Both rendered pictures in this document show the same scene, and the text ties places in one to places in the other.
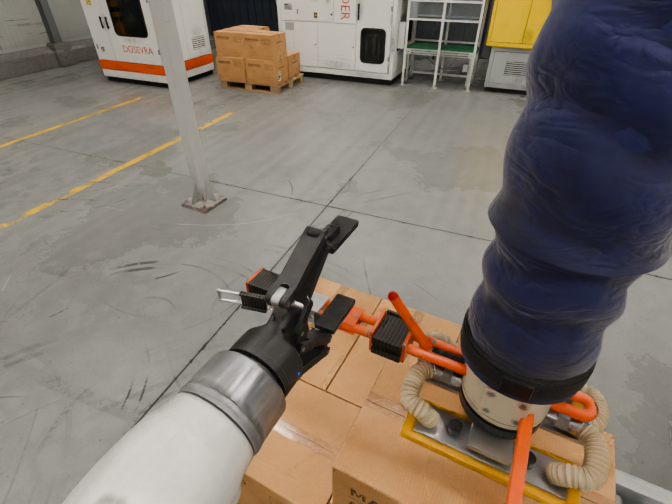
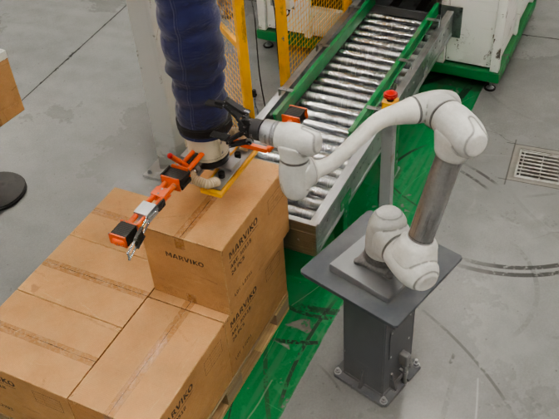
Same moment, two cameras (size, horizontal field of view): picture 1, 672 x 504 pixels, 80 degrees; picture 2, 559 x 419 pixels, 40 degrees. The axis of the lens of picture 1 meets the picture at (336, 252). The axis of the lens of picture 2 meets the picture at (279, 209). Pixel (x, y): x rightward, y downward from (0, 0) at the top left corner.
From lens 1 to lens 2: 2.56 m
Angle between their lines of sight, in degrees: 66
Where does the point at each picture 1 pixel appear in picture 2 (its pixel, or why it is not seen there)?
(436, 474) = (227, 210)
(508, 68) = not seen: outside the picture
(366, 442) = (208, 237)
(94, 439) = not seen: outside the picture
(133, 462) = (294, 126)
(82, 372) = not seen: outside the picture
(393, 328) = (174, 174)
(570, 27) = (195, 16)
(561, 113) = (201, 35)
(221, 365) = (267, 123)
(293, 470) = (190, 342)
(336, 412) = (145, 318)
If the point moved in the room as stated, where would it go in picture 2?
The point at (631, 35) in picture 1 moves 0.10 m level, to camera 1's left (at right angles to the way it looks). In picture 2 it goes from (208, 10) to (207, 24)
